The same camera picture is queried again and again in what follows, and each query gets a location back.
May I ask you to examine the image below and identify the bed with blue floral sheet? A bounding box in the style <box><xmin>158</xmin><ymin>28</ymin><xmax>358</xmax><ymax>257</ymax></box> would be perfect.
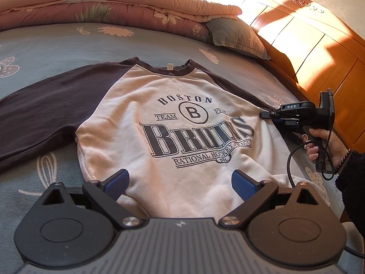
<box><xmin>0</xmin><ymin>20</ymin><xmax>343</xmax><ymax>263</ymax></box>

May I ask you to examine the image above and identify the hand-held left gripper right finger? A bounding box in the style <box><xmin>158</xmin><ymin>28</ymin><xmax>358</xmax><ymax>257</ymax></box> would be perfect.
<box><xmin>219</xmin><ymin>170</ymin><xmax>321</xmax><ymax>230</ymax></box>

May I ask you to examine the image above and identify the person's right hand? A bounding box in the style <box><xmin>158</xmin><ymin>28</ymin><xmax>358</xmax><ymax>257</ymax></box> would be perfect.
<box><xmin>303</xmin><ymin>128</ymin><xmax>350</xmax><ymax>175</ymax></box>

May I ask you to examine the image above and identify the wooden headboard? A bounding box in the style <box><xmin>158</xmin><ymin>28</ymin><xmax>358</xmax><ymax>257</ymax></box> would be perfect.
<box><xmin>221</xmin><ymin>0</ymin><xmax>365</xmax><ymax>146</ymax></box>

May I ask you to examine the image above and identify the pink floral folded quilt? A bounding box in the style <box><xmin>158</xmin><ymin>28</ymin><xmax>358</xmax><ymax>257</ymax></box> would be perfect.
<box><xmin>0</xmin><ymin>0</ymin><xmax>243</xmax><ymax>45</ymax></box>

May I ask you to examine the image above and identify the blue-green floral pillow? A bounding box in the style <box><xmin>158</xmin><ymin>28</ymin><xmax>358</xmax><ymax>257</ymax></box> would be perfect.
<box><xmin>204</xmin><ymin>19</ymin><xmax>271</xmax><ymax>60</ymax></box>

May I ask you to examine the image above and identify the white and navy raglan sweatshirt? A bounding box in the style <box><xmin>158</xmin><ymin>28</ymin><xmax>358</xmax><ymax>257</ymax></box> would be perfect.
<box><xmin>0</xmin><ymin>57</ymin><xmax>331</xmax><ymax>220</ymax></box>

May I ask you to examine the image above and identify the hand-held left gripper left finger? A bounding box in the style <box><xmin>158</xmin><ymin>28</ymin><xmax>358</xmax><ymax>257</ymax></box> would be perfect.
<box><xmin>42</xmin><ymin>169</ymin><xmax>142</xmax><ymax>230</ymax></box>

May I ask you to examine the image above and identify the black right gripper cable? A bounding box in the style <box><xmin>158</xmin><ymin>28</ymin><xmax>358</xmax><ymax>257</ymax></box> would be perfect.
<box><xmin>286</xmin><ymin>141</ymin><xmax>335</xmax><ymax>189</ymax></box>

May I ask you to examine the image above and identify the black bead bracelet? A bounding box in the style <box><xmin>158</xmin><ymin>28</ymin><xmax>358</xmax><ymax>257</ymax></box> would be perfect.
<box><xmin>336</xmin><ymin>148</ymin><xmax>352</xmax><ymax>175</ymax></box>

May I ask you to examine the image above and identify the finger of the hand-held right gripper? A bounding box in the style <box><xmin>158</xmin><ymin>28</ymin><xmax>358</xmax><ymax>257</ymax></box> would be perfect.
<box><xmin>259</xmin><ymin>109</ymin><xmax>283</xmax><ymax>120</ymax></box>

